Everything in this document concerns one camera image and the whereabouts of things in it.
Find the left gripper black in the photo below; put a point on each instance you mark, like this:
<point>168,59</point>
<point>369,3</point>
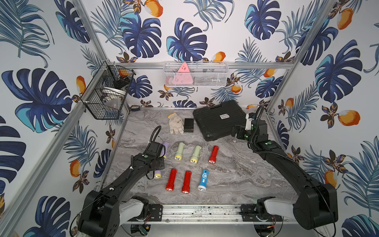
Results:
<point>157,163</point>

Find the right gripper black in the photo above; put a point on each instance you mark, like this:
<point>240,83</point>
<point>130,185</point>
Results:
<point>241,129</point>

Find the purple flashlight yellow rim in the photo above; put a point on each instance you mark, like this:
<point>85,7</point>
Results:
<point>165,150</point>

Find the red flashlight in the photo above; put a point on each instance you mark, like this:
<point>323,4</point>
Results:
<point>171,182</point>
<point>213,157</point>
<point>186,184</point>

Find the light green flashlight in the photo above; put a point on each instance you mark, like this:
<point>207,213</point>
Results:
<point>179,152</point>
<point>195,155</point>

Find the blue flashlight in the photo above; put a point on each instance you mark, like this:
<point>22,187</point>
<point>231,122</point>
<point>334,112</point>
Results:
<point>203,181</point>

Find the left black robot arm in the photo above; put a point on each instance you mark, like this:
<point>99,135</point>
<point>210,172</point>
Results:
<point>101,215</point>

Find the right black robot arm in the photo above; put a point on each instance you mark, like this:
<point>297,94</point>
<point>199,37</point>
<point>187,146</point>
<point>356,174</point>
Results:
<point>317,203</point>

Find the black plastic tool case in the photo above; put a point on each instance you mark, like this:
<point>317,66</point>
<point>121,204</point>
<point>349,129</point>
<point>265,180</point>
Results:
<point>217,121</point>

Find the white work glove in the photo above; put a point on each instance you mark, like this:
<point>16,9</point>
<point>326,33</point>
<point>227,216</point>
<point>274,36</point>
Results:
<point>176,124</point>

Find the small black box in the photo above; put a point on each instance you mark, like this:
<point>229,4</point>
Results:
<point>189,125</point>

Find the pink triangle object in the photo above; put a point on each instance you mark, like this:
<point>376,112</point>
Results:
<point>183,76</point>

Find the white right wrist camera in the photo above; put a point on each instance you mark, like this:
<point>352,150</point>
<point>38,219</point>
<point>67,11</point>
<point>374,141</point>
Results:
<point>249,118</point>

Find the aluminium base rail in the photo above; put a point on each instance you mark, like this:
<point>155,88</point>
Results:
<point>135,212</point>

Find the white wire shelf basket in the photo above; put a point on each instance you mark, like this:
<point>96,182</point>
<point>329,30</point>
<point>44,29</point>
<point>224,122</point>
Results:
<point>205,74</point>

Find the black wire basket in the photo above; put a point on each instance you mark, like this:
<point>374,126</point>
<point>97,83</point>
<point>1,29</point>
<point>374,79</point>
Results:
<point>108,91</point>

